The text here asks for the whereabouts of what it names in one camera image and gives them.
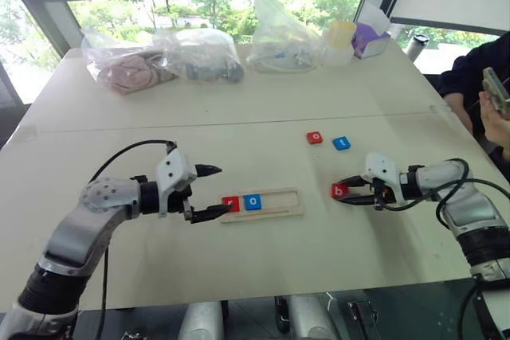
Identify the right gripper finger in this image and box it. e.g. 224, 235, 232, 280
338, 193, 378, 207
331, 174, 374, 189

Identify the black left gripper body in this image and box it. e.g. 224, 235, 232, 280
167, 186, 197, 225

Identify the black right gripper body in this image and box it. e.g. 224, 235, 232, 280
359, 176, 400, 212

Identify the red letter b block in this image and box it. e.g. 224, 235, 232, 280
330, 182, 351, 201

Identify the red letter r block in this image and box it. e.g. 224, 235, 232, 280
221, 195, 241, 213

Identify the smartphone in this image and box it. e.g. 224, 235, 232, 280
481, 67, 510, 120

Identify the blue letter t block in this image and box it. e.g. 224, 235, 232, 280
331, 135, 352, 152

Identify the blue letter o block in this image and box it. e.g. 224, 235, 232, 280
243, 193, 264, 212

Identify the wooden letter tray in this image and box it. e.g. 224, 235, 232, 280
218, 186, 307, 225

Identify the person's bare hand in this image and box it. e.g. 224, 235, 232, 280
479, 90, 510, 147

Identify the plastic bag with grey items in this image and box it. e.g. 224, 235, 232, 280
152, 27, 245, 84

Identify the silver rounded cylinder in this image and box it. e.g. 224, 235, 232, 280
177, 300, 225, 340
286, 294, 340, 340

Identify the plastic bag with pink cloth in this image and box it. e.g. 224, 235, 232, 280
80, 28, 181, 96

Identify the clear cup with yellow rim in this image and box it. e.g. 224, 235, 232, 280
320, 19, 358, 68

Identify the person in black top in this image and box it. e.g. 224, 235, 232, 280
436, 30, 510, 182

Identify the purple tissue box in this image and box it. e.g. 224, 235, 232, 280
351, 1, 393, 61

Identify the tall clear plastic bag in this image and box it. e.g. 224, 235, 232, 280
245, 0, 324, 75

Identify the black tumbler with lid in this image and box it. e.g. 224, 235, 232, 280
406, 33, 430, 67

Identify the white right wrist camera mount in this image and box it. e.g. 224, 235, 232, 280
364, 151, 401, 194

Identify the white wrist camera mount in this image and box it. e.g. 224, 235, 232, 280
155, 150, 198, 218
364, 151, 401, 194

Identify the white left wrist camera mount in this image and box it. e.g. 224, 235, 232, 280
155, 150, 198, 218

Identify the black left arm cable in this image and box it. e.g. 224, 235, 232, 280
88, 139, 179, 340

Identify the metal bracket under table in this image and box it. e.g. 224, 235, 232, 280
345, 299, 380, 340

